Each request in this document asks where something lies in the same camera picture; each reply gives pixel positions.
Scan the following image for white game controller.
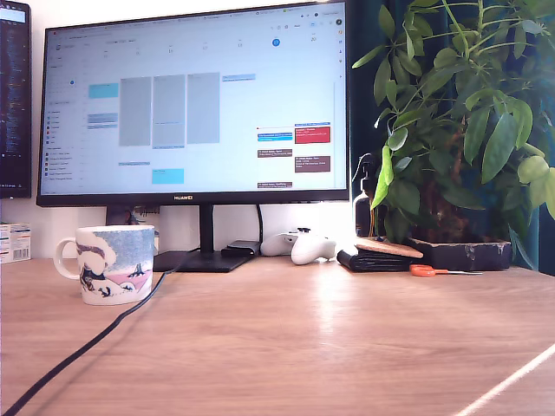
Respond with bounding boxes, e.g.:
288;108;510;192
259;226;338;266

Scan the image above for small black flat device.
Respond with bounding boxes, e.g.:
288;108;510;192
220;239;261;258

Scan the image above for dark spray bottle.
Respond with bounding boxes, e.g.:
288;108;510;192
354;152;383;238

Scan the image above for black leather wallet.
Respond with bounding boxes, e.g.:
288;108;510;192
336;247;424;274

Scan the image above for round cork coaster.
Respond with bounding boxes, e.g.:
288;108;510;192
354;237;425;260

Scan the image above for black Huawei computer monitor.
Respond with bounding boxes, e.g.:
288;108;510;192
36;0;351;274

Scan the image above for white mug with winter print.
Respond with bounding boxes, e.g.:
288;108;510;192
53;224;157;307

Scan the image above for dark rectangular planter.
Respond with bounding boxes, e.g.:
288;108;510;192
406;235;513;271

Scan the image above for green leafy houseplant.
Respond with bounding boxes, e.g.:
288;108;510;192
351;0;555;270

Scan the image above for small white cardboard box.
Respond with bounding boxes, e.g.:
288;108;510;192
0;221;32;264

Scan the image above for dark monitor showing code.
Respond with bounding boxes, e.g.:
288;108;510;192
0;0;33;200

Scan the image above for thin black monitor cable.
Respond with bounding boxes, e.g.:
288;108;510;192
255;203;266;246

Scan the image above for orange handled scissors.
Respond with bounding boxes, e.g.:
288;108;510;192
408;263;484;278

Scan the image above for thick black cable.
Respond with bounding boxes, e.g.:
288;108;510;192
0;253;194;416

